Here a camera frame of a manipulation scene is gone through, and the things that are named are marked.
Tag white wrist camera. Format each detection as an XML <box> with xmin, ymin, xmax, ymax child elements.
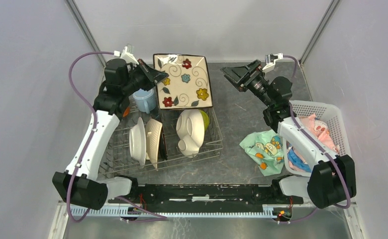
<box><xmin>113</xmin><ymin>44</ymin><xmax>138</xmax><ymax>65</ymax></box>
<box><xmin>262</xmin><ymin>53</ymin><xmax>284</xmax><ymax>74</ymax></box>

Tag orange mug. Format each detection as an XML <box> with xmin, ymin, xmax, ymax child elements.
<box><xmin>123</xmin><ymin>107</ymin><xmax>131</xmax><ymax>117</ymax></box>

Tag white plastic basket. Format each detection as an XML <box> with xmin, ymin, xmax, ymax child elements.
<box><xmin>278</xmin><ymin>100</ymin><xmax>351</xmax><ymax>177</ymax></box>

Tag square floral plate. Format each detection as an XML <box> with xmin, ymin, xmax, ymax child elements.
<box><xmin>153</xmin><ymin>54</ymin><xmax>213</xmax><ymax>110</ymax></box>

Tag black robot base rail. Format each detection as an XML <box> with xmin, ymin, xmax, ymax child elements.
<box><xmin>107</xmin><ymin>178</ymin><xmax>304</xmax><ymax>223</ymax></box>

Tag grey wire dish rack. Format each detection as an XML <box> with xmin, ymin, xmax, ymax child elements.
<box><xmin>98</xmin><ymin>100</ymin><xmax>223</xmax><ymax>179</ymax></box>

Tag lime green bowl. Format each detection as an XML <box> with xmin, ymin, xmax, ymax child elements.
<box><xmin>200</xmin><ymin>110</ymin><xmax>210</xmax><ymax>131</ymax></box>

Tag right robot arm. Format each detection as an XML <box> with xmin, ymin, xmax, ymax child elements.
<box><xmin>221</xmin><ymin>60</ymin><xmax>356</xmax><ymax>209</ymax></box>

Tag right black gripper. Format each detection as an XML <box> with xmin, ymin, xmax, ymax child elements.
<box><xmin>221</xmin><ymin>59</ymin><xmax>274</xmax><ymax>108</ymax></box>

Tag plain white plate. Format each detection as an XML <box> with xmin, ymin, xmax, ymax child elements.
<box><xmin>129</xmin><ymin>117</ymin><xmax>147</xmax><ymax>167</ymax></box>

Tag red-rimmed beige plate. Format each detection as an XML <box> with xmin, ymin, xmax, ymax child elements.
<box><xmin>157</xmin><ymin>119</ymin><xmax>168</xmax><ymax>160</ymax></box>

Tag blue cloth in basket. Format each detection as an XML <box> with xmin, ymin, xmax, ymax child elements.
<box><xmin>287</xmin><ymin>148</ymin><xmax>311</xmax><ymax>173</ymax></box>

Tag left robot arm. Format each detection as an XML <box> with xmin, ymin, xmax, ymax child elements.
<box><xmin>52</xmin><ymin>58</ymin><xmax>169</xmax><ymax>212</ymax></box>

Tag pink patterned cloth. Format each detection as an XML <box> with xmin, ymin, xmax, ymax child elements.
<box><xmin>287</xmin><ymin>114</ymin><xmax>340</xmax><ymax>160</ymax></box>

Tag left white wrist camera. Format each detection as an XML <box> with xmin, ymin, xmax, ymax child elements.
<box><xmin>113</xmin><ymin>44</ymin><xmax>138</xmax><ymax>65</ymax></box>

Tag light blue mug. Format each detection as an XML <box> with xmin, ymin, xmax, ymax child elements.
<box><xmin>132</xmin><ymin>89</ymin><xmax>157</xmax><ymax>114</ymax></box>

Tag green cartoon cloth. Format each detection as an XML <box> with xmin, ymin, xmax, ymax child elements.
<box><xmin>239</xmin><ymin>130</ymin><xmax>284</xmax><ymax>176</ymax></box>

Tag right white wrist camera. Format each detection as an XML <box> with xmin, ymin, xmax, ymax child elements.
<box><xmin>262</xmin><ymin>53</ymin><xmax>284</xmax><ymax>74</ymax></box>

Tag cream divided plate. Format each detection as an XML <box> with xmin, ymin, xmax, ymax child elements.
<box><xmin>176</xmin><ymin>109</ymin><xmax>205</xmax><ymax>158</ymax></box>

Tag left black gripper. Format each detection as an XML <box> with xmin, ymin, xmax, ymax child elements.
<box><xmin>121</xmin><ymin>58</ymin><xmax>168</xmax><ymax>96</ymax></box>

